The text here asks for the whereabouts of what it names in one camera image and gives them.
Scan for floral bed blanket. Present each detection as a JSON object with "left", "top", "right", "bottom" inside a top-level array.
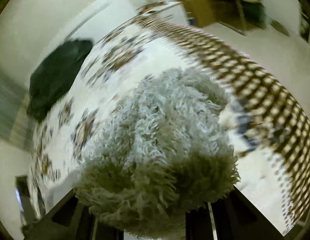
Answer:
[{"left": 27, "top": 21, "right": 306, "bottom": 235}]

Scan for grey-green curtain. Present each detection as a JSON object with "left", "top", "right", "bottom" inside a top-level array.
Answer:
[{"left": 0, "top": 70, "right": 34, "bottom": 150}]

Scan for grey fluffy fleece pants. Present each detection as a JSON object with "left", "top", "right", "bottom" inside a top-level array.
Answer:
[{"left": 74, "top": 68, "right": 239, "bottom": 238}]

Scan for brown checkered underblanket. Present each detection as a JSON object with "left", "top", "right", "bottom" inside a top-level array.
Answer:
[{"left": 133, "top": 16, "right": 310, "bottom": 235}]

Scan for white bed headboard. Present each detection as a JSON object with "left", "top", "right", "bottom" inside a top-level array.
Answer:
[{"left": 64, "top": 0, "right": 137, "bottom": 43}]

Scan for dark green folded blanket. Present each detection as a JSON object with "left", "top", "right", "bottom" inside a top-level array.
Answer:
[{"left": 27, "top": 39, "right": 93, "bottom": 123}]

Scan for chair piled with clothes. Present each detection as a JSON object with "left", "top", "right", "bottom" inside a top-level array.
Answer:
[{"left": 211, "top": 0, "right": 267, "bottom": 35}]

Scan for white bedside table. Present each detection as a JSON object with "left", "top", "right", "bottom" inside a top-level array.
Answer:
[{"left": 138, "top": 1, "right": 189, "bottom": 25}]

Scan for brown cardboard box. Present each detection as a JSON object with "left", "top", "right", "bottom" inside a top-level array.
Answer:
[{"left": 177, "top": 0, "right": 217, "bottom": 28}]

